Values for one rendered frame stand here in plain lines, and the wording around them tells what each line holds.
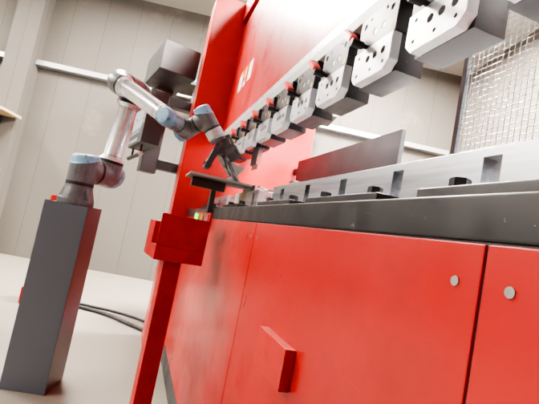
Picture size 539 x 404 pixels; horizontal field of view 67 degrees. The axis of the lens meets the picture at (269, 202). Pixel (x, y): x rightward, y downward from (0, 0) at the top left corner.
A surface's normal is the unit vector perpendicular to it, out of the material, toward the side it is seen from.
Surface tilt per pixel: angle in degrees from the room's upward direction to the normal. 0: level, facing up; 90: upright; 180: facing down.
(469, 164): 90
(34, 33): 90
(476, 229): 90
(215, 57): 90
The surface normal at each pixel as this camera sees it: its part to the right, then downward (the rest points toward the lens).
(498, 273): -0.93, -0.21
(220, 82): 0.31, -0.02
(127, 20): 0.10, -0.07
